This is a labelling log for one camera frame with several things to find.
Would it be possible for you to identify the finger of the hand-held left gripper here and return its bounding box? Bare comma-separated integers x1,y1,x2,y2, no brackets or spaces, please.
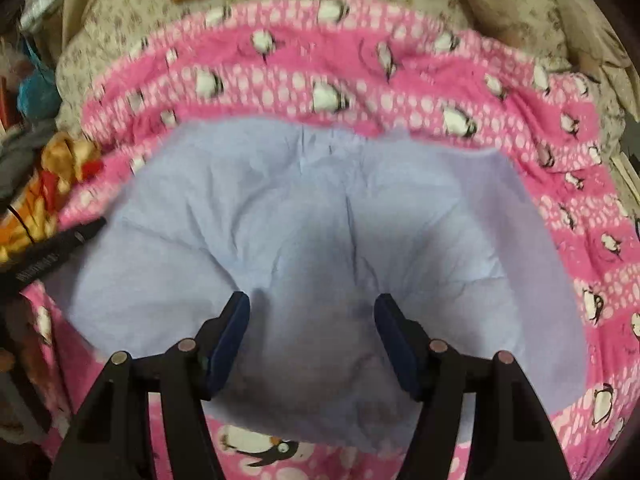
0,216,107,302

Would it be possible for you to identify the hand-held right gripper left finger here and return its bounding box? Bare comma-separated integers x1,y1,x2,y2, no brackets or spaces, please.
50,291,251,480

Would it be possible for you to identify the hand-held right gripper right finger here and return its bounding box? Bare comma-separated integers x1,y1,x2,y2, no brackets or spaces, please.
374,293,571,480

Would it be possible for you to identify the lavender garment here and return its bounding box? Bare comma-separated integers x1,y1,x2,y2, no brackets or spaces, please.
42,119,590,453

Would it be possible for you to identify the grey cloth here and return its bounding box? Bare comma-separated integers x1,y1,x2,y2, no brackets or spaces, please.
0,119,57,202

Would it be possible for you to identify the teal cloth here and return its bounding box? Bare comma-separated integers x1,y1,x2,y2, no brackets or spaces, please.
16,40,62,117

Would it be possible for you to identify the floral bed sheet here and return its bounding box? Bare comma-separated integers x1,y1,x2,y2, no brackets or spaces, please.
54,0,640,221

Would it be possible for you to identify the pink penguin print blanket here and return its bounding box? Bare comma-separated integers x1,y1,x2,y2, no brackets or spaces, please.
20,0,640,480

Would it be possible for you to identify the beige blanket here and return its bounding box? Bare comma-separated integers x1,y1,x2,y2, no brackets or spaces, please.
447,0,638,123

